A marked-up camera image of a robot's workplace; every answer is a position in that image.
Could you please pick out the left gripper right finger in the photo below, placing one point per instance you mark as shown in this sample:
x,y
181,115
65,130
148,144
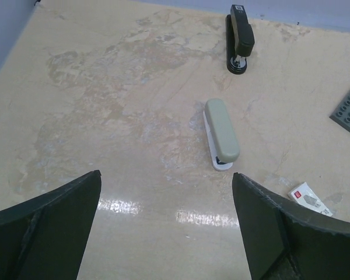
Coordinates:
x,y
284,240

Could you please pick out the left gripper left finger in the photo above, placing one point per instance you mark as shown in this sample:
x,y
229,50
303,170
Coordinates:
x,y
46,236

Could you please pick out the beige green stapler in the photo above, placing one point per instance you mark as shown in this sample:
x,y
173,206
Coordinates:
x,y
222,141

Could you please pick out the black stapler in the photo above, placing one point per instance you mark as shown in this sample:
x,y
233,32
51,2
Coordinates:
x,y
239,40

